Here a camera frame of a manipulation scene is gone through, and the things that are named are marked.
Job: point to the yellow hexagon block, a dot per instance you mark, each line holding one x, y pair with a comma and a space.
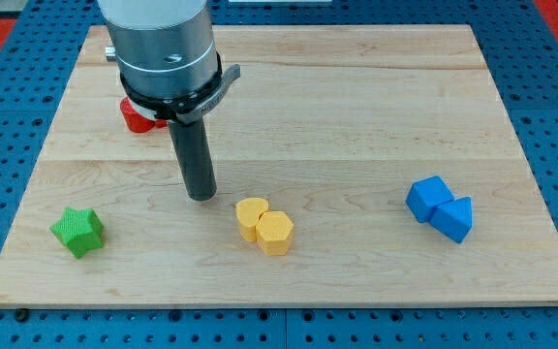
275, 233

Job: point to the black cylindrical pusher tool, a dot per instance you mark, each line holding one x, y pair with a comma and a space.
194, 160

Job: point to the blue cube block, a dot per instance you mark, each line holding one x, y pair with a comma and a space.
425, 195

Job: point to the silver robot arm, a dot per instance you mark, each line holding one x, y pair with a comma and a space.
169, 65

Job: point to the blue triangle block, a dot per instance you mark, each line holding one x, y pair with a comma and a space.
454, 219

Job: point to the yellow heart block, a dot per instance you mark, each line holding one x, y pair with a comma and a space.
248, 213

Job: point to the wooden board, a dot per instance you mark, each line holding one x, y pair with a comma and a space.
330, 124

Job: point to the green star block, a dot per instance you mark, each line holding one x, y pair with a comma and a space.
79, 230

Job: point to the red circle block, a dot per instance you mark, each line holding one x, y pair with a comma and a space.
135, 122

